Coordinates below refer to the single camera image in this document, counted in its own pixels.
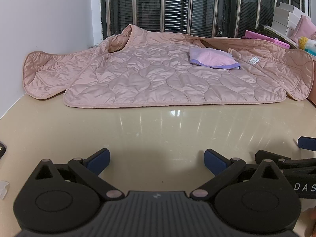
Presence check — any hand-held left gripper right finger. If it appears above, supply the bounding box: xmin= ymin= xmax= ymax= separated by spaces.
xmin=190 ymin=149 xmax=287 ymax=200

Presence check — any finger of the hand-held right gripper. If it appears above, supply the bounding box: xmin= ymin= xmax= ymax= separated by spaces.
xmin=297 ymin=136 xmax=316 ymax=151
xmin=255 ymin=149 xmax=316 ymax=171

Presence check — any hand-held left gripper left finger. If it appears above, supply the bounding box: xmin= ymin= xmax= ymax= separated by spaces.
xmin=32 ymin=148 xmax=125 ymax=200

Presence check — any pink blue garment purple trim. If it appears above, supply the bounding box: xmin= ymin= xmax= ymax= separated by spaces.
xmin=189 ymin=46 xmax=241 ymax=70

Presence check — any person's right hand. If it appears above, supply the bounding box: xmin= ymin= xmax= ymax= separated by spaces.
xmin=303 ymin=207 xmax=316 ymax=237

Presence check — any pink quilted jacket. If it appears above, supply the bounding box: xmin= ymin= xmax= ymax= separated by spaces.
xmin=23 ymin=24 xmax=314 ymax=109

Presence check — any black device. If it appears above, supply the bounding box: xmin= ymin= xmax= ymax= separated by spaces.
xmin=0 ymin=140 xmax=8 ymax=159

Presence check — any crumpled white plastic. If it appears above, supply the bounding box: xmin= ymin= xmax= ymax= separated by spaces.
xmin=0 ymin=181 xmax=10 ymax=200

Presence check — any yellow teal plush toy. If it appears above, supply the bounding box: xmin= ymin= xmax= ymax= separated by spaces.
xmin=297 ymin=37 xmax=316 ymax=56

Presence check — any pink bag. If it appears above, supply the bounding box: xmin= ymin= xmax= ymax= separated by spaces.
xmin=290 ymin=15 xmax=316 ymax=42

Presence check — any dark flat booklet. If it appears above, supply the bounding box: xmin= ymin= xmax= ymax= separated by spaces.
xmin=258 ymin=25 xmax=295 ymax=40

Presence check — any magenta flat box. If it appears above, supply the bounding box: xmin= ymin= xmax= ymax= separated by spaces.
xmin=243 ymin=30 xmax=290 ymax=50

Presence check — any stack of white boxes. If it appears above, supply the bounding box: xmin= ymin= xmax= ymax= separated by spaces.
xmin=272 ymin=2 xmax=314 ymax=37

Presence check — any window with dark blinds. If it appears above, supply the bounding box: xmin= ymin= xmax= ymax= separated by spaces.
xmin=100 ymin=0 xmax=316 ymax=40

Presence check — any metal window grille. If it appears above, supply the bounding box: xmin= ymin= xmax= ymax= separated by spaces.
xmin=106 ymin=0 xmax=313 ymax=37

